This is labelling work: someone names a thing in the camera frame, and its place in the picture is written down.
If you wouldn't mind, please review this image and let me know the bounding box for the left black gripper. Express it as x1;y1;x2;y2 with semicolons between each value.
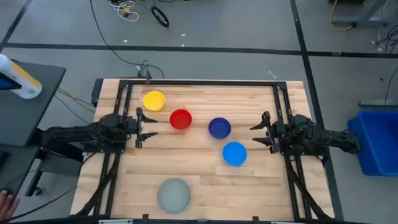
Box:
127;107;159;149

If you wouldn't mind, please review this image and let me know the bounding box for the thin black floor cable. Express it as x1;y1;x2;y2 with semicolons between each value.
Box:
384;66;398;105

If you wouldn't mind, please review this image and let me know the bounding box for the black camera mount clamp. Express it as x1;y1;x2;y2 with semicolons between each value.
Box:
137;68;152;85

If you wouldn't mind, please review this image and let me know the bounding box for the black table corner bracket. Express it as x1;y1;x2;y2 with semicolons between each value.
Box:
91;78;104;107

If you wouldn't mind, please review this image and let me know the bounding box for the black cable bundle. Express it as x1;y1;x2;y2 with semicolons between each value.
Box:
374;24;398;55

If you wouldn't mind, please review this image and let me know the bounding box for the yellow floor cable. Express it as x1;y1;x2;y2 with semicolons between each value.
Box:
329;0;356;32

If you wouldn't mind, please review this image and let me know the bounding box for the person's hand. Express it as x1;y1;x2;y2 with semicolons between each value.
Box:
0;190;20;221

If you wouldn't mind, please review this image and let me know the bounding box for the red plastic bowl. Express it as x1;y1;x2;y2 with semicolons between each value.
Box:
169;108;193;131

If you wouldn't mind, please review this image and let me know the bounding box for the light blue plastic bowl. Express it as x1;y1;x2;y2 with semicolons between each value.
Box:
222;141;248;167

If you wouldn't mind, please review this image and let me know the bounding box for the dark grey side table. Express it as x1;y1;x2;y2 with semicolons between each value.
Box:
0;60;67;147

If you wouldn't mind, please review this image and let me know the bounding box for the white coiled floor cable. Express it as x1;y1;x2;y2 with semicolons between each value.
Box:
108;0;140;23

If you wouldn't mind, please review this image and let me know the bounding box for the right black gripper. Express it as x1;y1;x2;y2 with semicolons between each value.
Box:
249;111;285;154

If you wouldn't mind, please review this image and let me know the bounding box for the blue plastic bin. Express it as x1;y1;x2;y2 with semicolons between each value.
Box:
346;110;398;177

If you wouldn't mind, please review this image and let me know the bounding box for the long black floor cable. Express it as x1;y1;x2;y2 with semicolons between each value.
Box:
90;0;165;79

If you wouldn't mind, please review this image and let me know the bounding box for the grey metal stand base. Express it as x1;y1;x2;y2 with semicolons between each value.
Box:
330;0;393;27

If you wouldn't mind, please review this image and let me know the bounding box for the black aluminium table frame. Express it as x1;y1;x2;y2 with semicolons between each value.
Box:
70;78;335;224

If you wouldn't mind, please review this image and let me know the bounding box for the dark blue flat box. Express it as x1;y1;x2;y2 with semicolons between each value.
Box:
0;72;22;91

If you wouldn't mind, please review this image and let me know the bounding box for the dark blue plastic bowl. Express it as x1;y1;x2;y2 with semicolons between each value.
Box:
208;117;232;139

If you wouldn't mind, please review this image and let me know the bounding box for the grey round bowl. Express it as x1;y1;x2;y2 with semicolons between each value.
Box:
156;177;192;215

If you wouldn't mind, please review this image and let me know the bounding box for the yellow plastic bowl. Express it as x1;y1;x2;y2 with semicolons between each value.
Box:
142;90;166;112

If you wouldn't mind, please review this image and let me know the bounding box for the black ring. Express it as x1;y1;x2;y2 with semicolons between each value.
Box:
150;6;170;28

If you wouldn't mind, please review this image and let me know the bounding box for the white bottle with yellow label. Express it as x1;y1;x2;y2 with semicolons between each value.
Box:
0;54;43;100

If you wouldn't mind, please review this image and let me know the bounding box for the grey metal floor bar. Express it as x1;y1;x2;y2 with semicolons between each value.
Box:
358;98;398;108

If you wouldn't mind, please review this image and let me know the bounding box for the yellow-green thin cable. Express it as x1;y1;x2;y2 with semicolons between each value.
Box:
57;87;96;113

